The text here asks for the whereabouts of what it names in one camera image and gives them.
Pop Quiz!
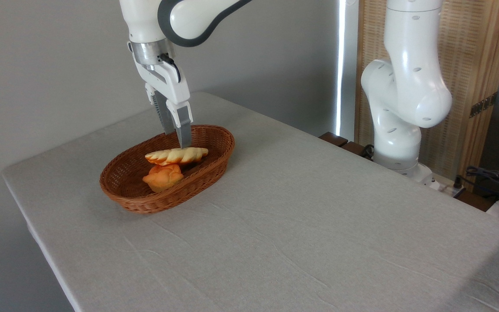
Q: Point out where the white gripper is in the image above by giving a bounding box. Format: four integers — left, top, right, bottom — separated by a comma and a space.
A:
133, 54, 194, 149

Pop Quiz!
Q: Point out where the long twisted bread loaf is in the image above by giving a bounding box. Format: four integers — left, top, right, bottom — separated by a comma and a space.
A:
145, 147, 209, 166

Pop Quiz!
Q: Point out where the round orange bread bun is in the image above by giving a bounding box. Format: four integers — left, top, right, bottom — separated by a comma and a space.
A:
142, 164, 184, 193

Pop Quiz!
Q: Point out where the brown wicker basket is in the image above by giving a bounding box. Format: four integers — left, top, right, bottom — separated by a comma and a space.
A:
99, 124, 235, 215

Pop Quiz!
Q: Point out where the dark wooden bench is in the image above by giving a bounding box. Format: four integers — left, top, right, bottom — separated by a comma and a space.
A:
319, 132, 376, 161

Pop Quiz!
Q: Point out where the grey tablecloth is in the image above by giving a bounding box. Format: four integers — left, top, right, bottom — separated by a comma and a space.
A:
2, 91, 499, 312

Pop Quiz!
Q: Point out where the white power strip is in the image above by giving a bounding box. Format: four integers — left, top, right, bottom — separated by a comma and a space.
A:
427, 173, 464, 196

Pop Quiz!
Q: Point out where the wooden folding screen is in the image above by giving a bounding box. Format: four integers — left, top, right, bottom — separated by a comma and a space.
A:
354, 0, 499, 191

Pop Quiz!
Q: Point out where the dark metal screen hinge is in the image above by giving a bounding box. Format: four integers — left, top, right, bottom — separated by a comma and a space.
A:
470, 92, 498, 118

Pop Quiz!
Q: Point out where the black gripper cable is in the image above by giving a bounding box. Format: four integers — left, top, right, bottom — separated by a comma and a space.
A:
158, 52, 182, 83

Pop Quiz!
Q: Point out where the white window frame strip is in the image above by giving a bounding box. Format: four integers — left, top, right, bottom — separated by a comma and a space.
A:
334, 0, 359, 137

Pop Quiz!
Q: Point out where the black cable bundle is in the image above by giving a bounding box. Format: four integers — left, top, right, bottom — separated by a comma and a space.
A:
465, 166, 499, 196

